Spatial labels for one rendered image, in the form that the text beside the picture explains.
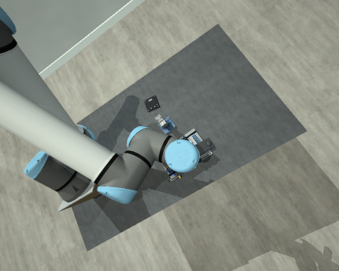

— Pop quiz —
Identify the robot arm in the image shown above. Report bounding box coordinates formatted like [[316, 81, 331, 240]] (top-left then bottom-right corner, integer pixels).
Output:
[[0, 7, 215, 204]]

